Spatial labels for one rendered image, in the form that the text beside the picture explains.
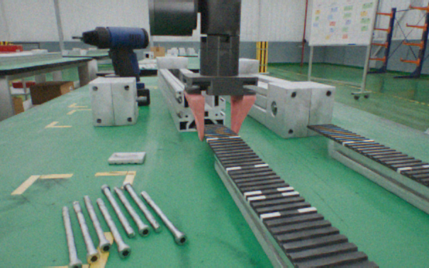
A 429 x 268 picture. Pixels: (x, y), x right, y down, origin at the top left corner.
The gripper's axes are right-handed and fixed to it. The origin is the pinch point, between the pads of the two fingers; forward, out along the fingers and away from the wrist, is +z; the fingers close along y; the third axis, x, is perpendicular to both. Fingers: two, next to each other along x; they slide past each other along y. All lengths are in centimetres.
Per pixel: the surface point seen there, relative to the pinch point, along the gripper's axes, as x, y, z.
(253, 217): 19.7, 1.1, 2.7
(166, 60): -72, 3, -8
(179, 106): -15.2, 4.3, -1.6
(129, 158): 0.1, 13.5, 3.1
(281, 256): 26.7, 1.5, 1.7
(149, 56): -351, 4, -1
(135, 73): -46.5, 13.3, -5.5
